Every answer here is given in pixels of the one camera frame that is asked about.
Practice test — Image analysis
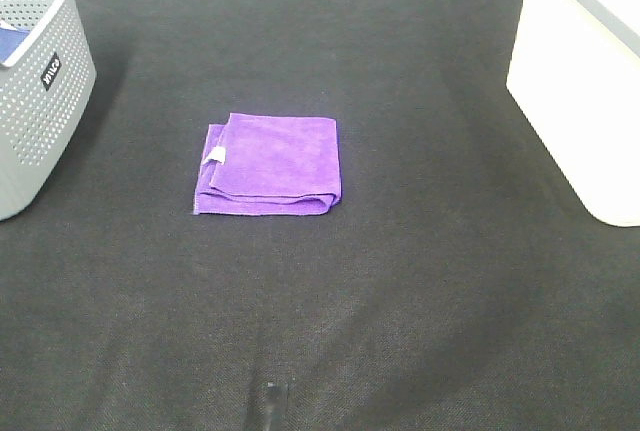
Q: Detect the purple towel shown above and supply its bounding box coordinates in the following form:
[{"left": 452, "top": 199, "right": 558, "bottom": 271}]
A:
[{"left": 193, "top": 113, "right": 342, "bottom": 216}]

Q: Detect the grey perforated laundry basket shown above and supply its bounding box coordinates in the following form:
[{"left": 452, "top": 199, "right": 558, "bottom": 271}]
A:
[{"left": 1, "top": 0, "right": 96, "bottom": 219}]

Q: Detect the black fabric table mat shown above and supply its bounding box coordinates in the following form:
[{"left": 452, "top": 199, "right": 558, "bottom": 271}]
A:
[{"left": 1, "top": 0, "right": 639, "bottom": 430}]

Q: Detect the white plastic bin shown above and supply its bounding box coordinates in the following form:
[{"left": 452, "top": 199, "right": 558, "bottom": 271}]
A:
[{"left": 506, "top": 0, "right": 639, "bottom": 227}]

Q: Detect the blue towel in basket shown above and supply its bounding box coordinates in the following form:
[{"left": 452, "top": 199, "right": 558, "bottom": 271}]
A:
[{"left": 1, "top": 20, "right": 30, "bottom": 67}]

